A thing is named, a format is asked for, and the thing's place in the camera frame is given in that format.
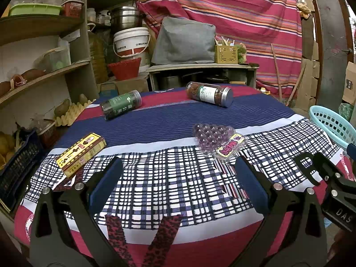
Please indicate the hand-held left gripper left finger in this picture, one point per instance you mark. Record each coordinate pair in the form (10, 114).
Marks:
(107, 183)

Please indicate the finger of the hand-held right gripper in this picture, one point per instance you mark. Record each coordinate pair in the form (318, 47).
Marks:
(351, 149)
(322, 167)

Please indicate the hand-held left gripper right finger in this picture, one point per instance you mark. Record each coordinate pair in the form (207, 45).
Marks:
(251, 185)

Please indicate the light blue plastic basket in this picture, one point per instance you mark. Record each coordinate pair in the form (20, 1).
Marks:
(328, 119)

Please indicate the green plastic bag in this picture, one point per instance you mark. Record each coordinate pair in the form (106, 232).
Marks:
(346, 111)

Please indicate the yellow brown printed box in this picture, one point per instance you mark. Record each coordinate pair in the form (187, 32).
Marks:
(80, 154)

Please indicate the purple bead blister pack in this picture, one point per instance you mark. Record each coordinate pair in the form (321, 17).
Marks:
(214, 135)

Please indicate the printed cardboard box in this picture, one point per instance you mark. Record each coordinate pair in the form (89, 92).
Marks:
(350, 83)

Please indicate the yellow egg tray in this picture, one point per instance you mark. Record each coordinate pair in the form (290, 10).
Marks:
(72, 116)

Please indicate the cardboard sheet stack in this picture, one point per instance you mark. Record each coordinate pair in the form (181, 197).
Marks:
(306, 89)

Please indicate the green label plastic jar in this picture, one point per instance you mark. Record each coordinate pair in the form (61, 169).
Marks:
(121, 104)

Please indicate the plaid red blue tablecloth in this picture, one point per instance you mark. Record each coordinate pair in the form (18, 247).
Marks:
(167, 128)

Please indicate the wooden stick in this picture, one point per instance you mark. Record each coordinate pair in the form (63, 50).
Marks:
(295, 86)

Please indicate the large green brown pear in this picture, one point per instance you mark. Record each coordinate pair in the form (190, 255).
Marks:
(61, 108)

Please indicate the small green brown pear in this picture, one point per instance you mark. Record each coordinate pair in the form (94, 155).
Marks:
(83, 98)

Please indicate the dark blue plastic crate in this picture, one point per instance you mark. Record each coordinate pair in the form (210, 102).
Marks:
(16, 172)

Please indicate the flat brown cardboard box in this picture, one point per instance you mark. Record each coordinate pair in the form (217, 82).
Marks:
(125, 84)

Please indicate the white label jar steel lid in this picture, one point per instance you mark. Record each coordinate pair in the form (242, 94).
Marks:
(208, 93)

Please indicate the yellow potato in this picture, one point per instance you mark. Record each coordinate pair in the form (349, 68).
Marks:
(7, 144)

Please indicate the black frying pan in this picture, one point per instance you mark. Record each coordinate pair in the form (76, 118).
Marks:
(219, 79)

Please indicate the red plastic basket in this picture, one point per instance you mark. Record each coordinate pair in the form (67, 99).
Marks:
(125, 69)

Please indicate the grey metal door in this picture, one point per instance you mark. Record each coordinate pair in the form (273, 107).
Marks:
(328, 33)

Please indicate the dark metal stockpot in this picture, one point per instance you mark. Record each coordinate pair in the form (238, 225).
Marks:
(169, 82)

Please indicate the yellow oil jug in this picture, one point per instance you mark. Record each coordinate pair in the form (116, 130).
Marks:
(97, 55)

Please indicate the small wooden table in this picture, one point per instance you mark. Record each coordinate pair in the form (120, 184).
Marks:
(194, 68)

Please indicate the yellow utensil holder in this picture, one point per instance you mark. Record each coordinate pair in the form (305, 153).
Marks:
(225, 55)

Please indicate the brown sweet potato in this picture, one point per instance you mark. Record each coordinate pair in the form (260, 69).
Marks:
(32, 73)
(4, 87)

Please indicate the green leafy vegetable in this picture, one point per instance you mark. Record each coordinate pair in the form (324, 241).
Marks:
(241, 51)

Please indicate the clear plastic container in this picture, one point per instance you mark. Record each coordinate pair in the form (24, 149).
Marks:
(55, 59)

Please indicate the pink white net bag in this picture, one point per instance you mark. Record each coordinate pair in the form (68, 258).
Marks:
(19, 80)

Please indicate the white plastic bucket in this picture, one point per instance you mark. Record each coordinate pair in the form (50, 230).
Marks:
(129, 41)

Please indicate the dried brown plant bundle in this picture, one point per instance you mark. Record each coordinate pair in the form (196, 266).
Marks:
(303, 9)

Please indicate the grey fabric cover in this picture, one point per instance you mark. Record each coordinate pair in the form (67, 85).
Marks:
(182, 41)

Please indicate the steel cooking pot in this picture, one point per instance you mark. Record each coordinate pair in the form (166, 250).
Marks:
(125, 19)

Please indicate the white small jar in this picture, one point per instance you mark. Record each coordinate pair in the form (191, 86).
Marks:
(91, 14)
(104, 16)

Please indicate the pink striped hanging cloth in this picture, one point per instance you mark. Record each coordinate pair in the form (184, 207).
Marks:
(236, 14)

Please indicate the wooden shelf unit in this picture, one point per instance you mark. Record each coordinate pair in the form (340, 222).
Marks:
(41, 23)

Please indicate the small red mesh basket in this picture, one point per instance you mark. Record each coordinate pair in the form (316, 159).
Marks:
(73, 9)

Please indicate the green plastic tray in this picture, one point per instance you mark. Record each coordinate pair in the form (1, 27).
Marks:
(33, 10)

